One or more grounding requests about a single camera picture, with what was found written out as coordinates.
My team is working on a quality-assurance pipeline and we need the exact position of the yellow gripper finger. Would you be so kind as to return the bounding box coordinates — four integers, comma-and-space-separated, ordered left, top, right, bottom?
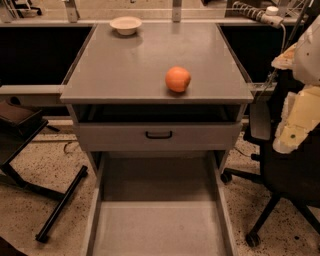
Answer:
273, 85, 320, 154
271, 43, 296, 70

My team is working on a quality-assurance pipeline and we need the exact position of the orange fruit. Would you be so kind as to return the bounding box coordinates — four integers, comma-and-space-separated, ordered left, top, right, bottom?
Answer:
165, 66, 191, 93

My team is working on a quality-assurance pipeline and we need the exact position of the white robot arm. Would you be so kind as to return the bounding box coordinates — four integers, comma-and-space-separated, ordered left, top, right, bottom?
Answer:
271, 15, 320, 154

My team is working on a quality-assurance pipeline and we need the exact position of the open grey middle drawer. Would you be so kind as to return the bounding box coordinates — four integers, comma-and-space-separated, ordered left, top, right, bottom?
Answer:
80, 152, 239, 256

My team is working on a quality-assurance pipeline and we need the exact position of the grey drawer cabinet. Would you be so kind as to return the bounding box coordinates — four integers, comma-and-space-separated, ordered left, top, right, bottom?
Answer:
59, 21, 255, 168

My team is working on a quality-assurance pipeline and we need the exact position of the closed grey top drawer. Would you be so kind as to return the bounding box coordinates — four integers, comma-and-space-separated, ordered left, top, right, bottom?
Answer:
74, 123, 242, 152

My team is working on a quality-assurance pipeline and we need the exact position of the white power strip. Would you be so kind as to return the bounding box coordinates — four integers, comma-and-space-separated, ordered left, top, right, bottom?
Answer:
232, 1, 283, 28

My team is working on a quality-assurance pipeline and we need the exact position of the black office chair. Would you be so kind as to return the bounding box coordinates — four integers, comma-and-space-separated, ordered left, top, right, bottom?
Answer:
220, 70, 320, 247

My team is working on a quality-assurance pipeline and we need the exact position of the white ceramic bowl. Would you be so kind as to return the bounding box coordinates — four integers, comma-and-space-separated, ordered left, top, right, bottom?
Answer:
110, 16, 142, 36

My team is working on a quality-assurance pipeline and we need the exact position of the white cable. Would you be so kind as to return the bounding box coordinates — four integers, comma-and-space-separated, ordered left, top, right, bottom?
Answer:
253, 23, 288, 101

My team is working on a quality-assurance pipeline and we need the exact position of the black drawer handle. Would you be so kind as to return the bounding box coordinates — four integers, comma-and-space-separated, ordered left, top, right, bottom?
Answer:
145, 131, 173, 140

